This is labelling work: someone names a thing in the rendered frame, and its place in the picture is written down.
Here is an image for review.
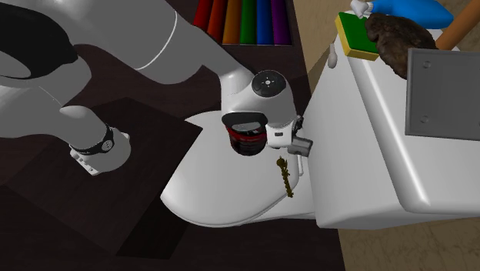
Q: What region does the blue spray bottle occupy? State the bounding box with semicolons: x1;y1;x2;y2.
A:
350;0;455;31

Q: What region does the white toilet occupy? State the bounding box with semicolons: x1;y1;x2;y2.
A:
159;28;480;230

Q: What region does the orange wooden stick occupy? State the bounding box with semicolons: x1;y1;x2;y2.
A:
434;0;480;52

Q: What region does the green and yellow sponge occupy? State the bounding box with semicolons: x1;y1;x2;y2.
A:
334;11;381;62

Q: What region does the grey flat panel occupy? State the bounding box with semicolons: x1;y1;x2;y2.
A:
404;47;480;142

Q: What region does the brown furry lump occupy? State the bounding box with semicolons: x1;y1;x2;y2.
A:
364;12;438;81

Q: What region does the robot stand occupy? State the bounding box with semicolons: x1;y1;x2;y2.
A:
0;96;204;261

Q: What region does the gold ornate stick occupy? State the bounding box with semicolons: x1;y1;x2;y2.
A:
276;156;295;199

